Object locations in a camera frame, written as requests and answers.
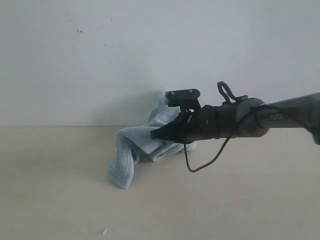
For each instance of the light blue terry towel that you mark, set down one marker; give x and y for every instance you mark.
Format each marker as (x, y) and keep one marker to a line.
(133, 143)

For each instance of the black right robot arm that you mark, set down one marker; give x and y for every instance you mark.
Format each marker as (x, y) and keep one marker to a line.
(248, 118)

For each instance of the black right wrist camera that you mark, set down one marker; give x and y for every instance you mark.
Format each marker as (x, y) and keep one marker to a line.
(186, 99)

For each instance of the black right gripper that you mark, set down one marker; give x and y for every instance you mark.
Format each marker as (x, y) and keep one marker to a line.
(210, 122)

